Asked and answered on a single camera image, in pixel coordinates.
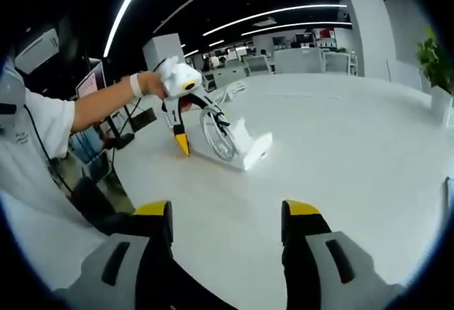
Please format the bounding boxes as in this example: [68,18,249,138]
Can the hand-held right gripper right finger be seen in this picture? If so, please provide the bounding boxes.
[280,199,406,310]

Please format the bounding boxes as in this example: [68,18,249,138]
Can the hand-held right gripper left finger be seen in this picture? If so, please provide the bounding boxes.
[52,199,175,310]

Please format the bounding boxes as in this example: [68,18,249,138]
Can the white charger cable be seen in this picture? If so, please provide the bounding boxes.
[199,105,241,164]

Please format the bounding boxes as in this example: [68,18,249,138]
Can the white power strip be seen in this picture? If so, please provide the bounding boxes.
[189,117,275,172]

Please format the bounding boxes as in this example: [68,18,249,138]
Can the dark panel under desk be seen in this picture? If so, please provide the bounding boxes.
[135,107,157,131]

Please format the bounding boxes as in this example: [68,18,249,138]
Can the white desk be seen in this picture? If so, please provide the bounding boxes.
[102,72,454,310]

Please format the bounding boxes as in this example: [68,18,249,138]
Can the person's left hand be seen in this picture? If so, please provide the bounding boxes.
[139,70,168,99]

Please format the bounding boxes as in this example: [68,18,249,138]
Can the white office cabinet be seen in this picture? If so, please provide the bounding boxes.
[211,66,248,90]

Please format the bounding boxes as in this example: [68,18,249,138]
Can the white wristband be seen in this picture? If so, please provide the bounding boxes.
[128,73,145,99]

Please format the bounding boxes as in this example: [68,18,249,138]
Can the black monitor base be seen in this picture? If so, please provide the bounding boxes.
[112,131,136,150]

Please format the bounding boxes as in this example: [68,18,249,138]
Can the white mesh office chair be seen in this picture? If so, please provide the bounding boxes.
[323,52,351,76]
[244,55,273,77]

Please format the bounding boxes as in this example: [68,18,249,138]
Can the black chair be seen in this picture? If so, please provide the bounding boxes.
[72,176,135,236]

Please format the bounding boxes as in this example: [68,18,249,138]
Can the long curved ceiling light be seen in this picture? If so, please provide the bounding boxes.
[102,0,160,58]

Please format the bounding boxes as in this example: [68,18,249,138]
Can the computer monitor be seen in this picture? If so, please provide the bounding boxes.
[75,62,108,101]

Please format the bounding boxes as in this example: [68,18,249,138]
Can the white office partition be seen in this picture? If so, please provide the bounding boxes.
[274,47,324,74]

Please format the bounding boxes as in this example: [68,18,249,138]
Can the long straight ceiling light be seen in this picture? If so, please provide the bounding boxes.
[203,3,349,38]

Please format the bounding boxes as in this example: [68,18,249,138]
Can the ceiling air conditioner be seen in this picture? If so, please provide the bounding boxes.
[15,27,60,75]

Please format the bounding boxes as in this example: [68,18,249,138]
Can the person in white shirt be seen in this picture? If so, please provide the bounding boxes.
[0,57,107,292]

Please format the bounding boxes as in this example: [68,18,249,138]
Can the grey flat device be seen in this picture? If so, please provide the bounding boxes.
[443,176,454,219]

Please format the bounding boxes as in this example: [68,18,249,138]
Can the green potted plant white pot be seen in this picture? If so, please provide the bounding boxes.
[414,27,454,129]

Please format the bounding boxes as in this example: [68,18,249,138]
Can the white power strip cord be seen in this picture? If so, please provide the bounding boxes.
[212,81,248,104]

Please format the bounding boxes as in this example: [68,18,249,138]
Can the black chest device cable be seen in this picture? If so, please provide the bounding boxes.
[22,103,76,194]

